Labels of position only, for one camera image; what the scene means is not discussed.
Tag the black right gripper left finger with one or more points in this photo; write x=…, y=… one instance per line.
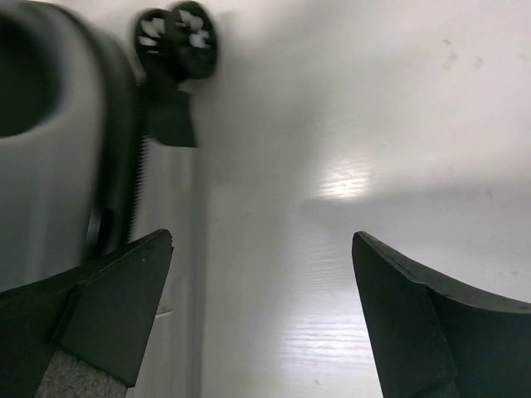
x=93, y=320

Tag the dark grey hardshell suitcase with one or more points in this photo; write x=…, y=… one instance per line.
x=74, y=119

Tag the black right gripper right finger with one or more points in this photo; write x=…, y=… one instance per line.
x=434, y=336

